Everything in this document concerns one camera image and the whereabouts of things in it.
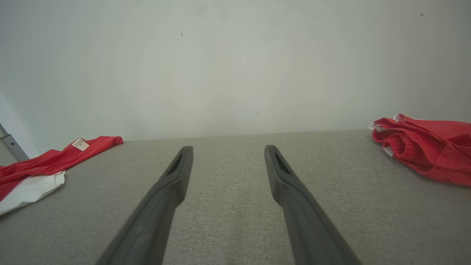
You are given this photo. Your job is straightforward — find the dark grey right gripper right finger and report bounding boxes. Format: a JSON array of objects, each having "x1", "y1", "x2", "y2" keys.
[{"x1": 264, "y1": 145, "x2": 362, "y2": 265}]

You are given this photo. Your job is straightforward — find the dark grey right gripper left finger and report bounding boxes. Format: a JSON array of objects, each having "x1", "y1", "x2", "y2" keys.
[{"x1": 96, "y1": 146, "x2": 194, "y2": 265}]

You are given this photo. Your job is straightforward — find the grey metal pole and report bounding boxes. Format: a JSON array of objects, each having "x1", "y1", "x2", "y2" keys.
[{"x1": 0, "y1": 123, "x2": 30, "y2": 163}]

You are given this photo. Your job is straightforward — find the red basketball shorts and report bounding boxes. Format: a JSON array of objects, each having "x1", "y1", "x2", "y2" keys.
[{"x1": 369, "y1": 113, "x2": 471, "y2": 187}]

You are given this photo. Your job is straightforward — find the red white basketball jersey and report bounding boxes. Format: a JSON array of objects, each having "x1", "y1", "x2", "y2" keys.
[{"x1": 0, "y1": 136, "x2": 124, "y2": 216}]

